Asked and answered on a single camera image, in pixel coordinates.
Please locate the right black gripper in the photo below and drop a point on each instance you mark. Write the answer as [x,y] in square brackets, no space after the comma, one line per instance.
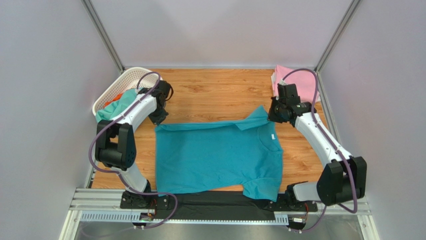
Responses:
[274,113]

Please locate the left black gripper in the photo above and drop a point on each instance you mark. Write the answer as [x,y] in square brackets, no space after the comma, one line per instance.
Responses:
[158,119]

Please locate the teal t shirt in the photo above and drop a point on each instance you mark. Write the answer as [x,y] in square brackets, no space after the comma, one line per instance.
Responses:
[203,156]

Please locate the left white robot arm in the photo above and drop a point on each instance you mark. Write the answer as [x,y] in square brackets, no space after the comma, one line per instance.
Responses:
[115,145]

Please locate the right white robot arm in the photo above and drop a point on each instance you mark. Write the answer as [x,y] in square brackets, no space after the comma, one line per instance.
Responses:
[343,177]

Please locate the folded pink t shirt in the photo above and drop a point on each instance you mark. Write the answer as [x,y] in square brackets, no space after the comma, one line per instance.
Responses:
[304,81]

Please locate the white plastic laundry basket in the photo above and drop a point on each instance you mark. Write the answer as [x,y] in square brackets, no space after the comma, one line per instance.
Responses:
[127,80]

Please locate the orange garment in basket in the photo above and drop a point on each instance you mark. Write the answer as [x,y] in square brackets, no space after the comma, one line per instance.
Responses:
[116,98]

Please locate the light mint t shirt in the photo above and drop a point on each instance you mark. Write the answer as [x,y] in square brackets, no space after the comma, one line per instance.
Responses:
[117,107]

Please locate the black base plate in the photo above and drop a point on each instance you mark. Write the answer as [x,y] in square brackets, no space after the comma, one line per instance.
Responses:
[214,205]

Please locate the aluminium frame rail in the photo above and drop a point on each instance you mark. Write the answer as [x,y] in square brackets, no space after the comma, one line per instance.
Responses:
[102,205]

